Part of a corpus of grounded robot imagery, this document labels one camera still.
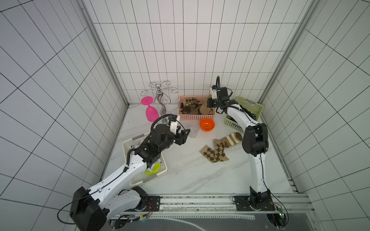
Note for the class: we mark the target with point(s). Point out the white sock neon yellow toe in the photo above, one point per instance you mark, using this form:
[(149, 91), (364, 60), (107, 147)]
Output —
[(153, 169)]

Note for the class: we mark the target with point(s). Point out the brown tan striped sock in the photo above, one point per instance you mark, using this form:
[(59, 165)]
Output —
[(229, 140)]

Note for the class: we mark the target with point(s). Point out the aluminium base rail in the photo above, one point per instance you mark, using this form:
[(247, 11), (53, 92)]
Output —
[(203, 206)]

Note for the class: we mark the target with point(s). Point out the chrome glass holder stand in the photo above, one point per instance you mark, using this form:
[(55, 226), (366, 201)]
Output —
[(158, 89)]

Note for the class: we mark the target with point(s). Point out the pink plastic wine glass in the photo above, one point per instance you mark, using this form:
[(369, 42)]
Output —
[(151, 112)]

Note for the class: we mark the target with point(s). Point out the green perforated plastic basket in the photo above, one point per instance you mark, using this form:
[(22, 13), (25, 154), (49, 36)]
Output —
[(254, 108)]

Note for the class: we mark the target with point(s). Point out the white perforated plastic basket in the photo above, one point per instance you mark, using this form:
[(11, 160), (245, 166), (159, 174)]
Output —
[(143, 177)]

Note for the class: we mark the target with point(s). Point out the pink perforated plastic basket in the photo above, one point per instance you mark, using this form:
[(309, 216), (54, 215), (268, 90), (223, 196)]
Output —
[(193, 117)]

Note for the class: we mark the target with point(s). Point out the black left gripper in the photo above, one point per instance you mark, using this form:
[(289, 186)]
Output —
[(181, 138)]

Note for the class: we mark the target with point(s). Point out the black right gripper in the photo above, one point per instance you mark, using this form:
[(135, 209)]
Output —
[(213, 102)]

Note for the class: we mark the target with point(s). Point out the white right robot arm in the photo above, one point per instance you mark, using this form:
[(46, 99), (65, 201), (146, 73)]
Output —
[(254, 142)]

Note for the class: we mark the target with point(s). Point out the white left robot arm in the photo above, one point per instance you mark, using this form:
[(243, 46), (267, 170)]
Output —
[(91, 208)]

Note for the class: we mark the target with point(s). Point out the brown tan knit sock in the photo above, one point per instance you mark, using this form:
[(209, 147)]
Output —
[(191, 106)]

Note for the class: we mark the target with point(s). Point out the tan brown argyle sock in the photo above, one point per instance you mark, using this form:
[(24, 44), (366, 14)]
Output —
[(215, 154)]

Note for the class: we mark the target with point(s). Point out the clear plastic cup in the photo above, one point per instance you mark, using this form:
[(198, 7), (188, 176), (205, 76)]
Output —
[(194, 128)]

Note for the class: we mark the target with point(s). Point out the plain tan sock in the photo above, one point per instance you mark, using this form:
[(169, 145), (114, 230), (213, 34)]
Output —
[(204, 109)]

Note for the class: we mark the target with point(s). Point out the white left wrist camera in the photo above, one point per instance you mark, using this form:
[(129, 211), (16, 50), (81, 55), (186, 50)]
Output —
[(173, 123)]

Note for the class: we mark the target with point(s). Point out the orange plastic bowl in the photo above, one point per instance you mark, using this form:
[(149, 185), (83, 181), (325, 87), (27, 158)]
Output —
[(207, 124)]

